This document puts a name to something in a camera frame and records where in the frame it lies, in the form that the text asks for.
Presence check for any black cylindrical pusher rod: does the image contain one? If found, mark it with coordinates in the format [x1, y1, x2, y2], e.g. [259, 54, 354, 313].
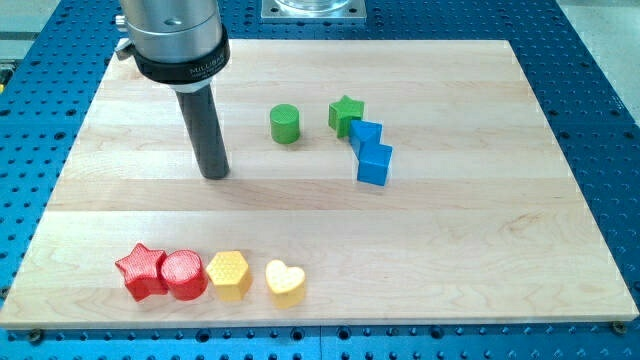
[176, 85, 229, 179]

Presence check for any yellow hexagon block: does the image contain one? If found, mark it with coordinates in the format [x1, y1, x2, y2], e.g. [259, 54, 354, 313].
[205, 250, 252, 301]

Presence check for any yellow heart block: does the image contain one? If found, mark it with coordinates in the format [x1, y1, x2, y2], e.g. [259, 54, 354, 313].
[265, 259, 306, 309]

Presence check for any green cylinder block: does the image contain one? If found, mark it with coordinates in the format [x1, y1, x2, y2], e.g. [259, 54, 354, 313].
[269, 104, 300, 144]

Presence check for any green star block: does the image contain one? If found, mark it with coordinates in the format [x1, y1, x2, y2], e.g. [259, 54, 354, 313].
[328, 95, 365, 138]

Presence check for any blue triangle block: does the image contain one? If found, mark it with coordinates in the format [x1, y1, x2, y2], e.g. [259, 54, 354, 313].
[349, 120, 382, 158]

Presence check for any red cylinder block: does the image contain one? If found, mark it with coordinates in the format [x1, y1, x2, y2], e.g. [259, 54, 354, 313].
[161, 249, 208, 301]

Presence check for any red star block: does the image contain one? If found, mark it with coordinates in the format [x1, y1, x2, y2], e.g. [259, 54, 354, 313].
[115, 243, 168, 302]

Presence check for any blue cube block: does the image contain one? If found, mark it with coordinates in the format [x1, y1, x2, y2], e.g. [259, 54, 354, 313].
[357, 144, 393, 186]

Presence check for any light wooden board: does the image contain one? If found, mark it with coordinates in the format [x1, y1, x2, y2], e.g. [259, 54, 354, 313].
[1, 39, 638, 329]

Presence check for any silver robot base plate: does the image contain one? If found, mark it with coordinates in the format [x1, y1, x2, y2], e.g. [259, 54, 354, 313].
[260, 0, 367, 24]

